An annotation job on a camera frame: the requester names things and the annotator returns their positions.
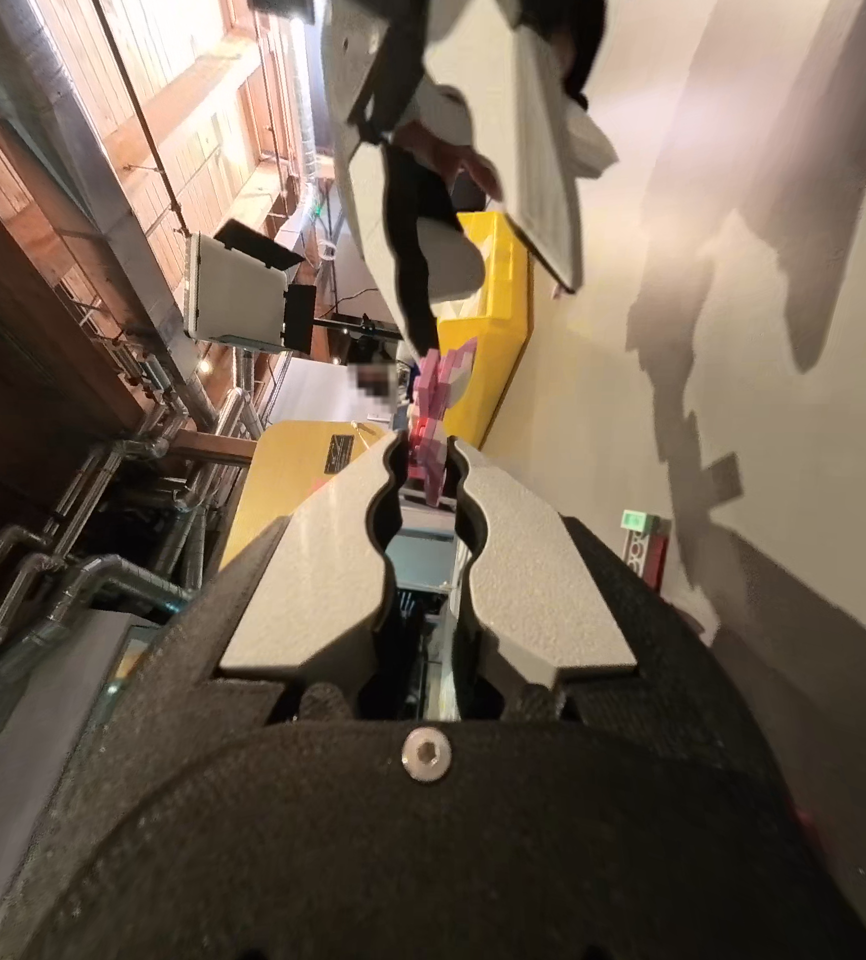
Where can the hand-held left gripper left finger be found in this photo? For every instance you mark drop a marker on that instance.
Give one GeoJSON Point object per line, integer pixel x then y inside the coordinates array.
{"type": "Point", "coordinates": [305, 592]}

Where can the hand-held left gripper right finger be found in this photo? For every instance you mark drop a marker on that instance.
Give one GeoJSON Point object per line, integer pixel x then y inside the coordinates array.
{"type": "Point", "coordinates": [545, 592]}

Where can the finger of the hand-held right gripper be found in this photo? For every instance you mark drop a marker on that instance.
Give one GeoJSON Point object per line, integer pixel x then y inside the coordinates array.
{"type": "Point", "coordinates": [530, 150]}
{"type": "Point", "coordinates": [369, 225]}

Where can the red pink cream brick body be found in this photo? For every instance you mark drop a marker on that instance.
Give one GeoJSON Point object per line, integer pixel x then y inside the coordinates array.
{"type": "Point", "coordinates": [433, 397]}

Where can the person's right hand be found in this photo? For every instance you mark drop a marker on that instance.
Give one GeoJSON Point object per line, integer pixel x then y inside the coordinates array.
{"type": "Point", "coordinates": [455, 157]}

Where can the yellow plastic bin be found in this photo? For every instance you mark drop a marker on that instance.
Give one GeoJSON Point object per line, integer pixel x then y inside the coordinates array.
{"type": "Point", "coordinates": [500, 337]}

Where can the black tripod stand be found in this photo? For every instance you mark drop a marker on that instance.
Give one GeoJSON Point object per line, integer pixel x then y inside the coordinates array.
{"type": "Point", "coordinates": [343, 324]}

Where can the studio light panel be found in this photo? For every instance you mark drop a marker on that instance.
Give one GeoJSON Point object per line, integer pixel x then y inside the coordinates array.
{"type": "Point", "coordinates": [234, 292]}

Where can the metal ceiling pipes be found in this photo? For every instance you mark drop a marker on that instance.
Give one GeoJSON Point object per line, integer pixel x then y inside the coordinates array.
{"type": "Point", "coordinates": [103, 574]}

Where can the silver ventilation duct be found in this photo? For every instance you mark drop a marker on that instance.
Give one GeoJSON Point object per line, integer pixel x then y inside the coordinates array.
{"type": "Point", "coordinates": [95, 195]}

